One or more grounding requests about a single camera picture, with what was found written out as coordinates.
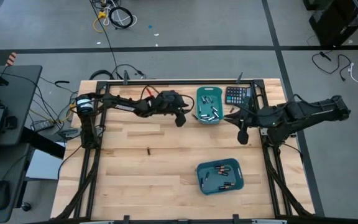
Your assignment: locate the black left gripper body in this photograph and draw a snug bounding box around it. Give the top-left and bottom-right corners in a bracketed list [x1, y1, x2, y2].
[154, 90, 188, 116]

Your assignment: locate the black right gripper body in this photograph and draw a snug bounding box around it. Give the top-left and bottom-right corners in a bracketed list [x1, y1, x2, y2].
[239, 107, 262, 128]

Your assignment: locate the light teal plastic bin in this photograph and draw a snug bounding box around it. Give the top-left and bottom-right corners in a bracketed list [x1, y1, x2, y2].
[196, 86, 226, 126]

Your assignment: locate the dark teal plastic bin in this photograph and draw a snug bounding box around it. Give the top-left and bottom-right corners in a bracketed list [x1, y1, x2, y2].
[196, 158, 245, 196]

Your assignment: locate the black desk calculator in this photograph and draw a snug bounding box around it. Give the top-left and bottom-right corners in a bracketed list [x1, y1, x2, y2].
[224, 86, 254, 108]

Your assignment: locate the white light strip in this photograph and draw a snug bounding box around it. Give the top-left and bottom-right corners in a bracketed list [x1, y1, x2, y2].
[252, 219, 288, 224]

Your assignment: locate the black equipment cabinet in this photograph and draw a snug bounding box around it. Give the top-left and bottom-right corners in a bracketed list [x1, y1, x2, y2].
[303, 0, 358, 48]

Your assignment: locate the black power brick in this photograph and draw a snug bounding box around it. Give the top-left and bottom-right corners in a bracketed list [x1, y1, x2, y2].
[30, 119, 55, 132]

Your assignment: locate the black desk leg bar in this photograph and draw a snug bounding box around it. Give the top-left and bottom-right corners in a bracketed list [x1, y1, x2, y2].
[22, 126, 67, 160]

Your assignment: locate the light grey panel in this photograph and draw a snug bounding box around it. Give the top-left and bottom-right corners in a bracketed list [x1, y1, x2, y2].
[25, 148, 65, 182]

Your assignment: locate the dark grey desk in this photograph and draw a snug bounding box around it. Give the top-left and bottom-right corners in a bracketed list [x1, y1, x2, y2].
[0, 142, 33, 223]
[0, 65, 43, 147]

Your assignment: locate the small black desk device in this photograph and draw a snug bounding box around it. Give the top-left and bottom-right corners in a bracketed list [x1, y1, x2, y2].
[4, 115, 19, 130]

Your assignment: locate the orange black striped object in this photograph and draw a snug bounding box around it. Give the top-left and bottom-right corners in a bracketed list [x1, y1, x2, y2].
[6, 52, 18, 67]

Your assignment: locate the black computer mouse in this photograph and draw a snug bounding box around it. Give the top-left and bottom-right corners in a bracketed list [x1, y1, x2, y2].
[0, 180, 12, 210]

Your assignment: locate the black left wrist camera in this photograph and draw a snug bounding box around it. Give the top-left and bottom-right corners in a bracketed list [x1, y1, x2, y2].
[175, 111, 187, 128]

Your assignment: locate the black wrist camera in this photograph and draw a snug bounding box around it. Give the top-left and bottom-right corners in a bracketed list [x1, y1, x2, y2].
[237, 127, 250, 146]
[175, 111, 187, 128]

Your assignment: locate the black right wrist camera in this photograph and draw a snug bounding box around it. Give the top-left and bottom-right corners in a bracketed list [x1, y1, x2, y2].
[237, 127, 250, 146]

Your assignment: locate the black aluminium table frame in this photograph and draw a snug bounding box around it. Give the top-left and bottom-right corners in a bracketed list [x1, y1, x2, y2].
[53, 79, 315, 223]

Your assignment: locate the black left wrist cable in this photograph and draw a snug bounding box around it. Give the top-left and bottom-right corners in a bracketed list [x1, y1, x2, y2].
[140, 85, 196, 114]

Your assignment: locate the thin black curved cable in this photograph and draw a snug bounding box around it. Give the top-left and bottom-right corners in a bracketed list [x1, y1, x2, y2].
[112, 63, 147, 80]

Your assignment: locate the black cable loop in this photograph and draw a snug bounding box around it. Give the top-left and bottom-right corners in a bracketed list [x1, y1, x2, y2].
[88, 68, 115, 81]

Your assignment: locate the long black floor cable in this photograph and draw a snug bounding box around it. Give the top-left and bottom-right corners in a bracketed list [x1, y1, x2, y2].
[89, 0, 119, 80]

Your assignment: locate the black power cable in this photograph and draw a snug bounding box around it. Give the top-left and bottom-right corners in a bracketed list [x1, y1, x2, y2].
[311, 50, 353, 83]

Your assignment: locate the black coiled cable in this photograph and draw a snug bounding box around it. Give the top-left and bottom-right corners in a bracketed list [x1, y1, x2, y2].
[108, 6, 134, 30]

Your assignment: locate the white floor cable bundle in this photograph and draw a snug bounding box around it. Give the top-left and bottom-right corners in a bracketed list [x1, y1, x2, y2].
[103, 0, 138, 27]

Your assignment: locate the yellow floor cable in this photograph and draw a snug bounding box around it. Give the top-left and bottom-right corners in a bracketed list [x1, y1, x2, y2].
[92, 10, 108, 34]

